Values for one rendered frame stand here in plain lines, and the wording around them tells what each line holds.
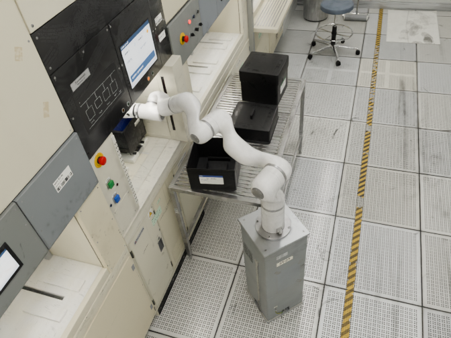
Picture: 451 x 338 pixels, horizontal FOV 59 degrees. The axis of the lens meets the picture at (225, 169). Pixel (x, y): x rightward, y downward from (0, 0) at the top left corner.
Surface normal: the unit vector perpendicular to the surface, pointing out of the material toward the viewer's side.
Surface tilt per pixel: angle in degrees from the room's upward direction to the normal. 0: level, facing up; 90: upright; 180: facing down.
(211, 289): 0
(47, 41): 90
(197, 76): 0
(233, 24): 90
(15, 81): 90
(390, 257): 0
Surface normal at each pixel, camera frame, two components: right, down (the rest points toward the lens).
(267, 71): -0.09, -0.71
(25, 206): 0.95, 0.15
